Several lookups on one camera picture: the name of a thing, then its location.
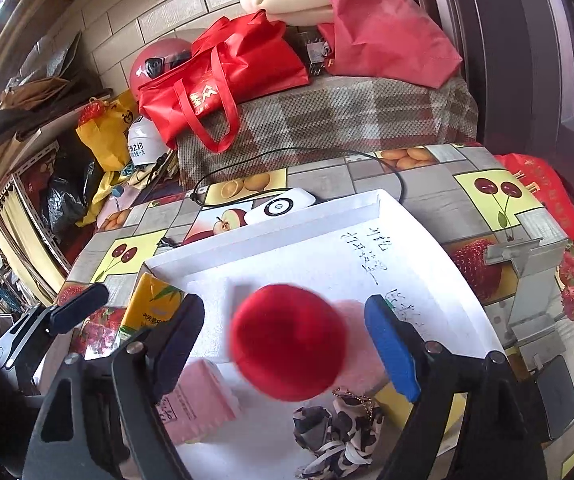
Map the yellow sponge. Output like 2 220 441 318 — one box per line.
375 382 467 456

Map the pink sponge block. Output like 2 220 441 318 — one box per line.
156 358 240 445

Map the black white patterned scrunchie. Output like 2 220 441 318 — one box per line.
293 390 386 479

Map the red plush toy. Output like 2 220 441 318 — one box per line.
229 284 348 402

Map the pink fluffy plush ball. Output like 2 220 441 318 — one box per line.
333 300 389 396

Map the black cube charger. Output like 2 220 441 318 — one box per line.
522 356 574 443

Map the yellow juice carton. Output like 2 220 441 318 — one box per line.
118 273 184 340

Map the grey metal phone stand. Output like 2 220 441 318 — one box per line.
483 236 571 361

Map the metal storage shelf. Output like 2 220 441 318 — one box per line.
0 77 107 304

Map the yellow plastic bag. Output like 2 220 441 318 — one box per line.
76 90 138 171

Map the white cardboard tray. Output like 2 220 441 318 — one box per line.
143 190 500 479

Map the red package by door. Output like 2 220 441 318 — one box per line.
495 153 574 243

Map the white power bank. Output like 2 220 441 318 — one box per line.
245 188 317 226

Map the pink helmet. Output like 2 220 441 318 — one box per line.
129 37 191 101

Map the bright red tote bag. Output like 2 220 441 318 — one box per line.
138 10 310 153

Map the plaid cloth covered bench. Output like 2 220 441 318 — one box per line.
176 76 478 191

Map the brown door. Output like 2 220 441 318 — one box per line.
416 0 574 199

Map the dark red cloth bag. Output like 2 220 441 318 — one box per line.
319 0 462 89

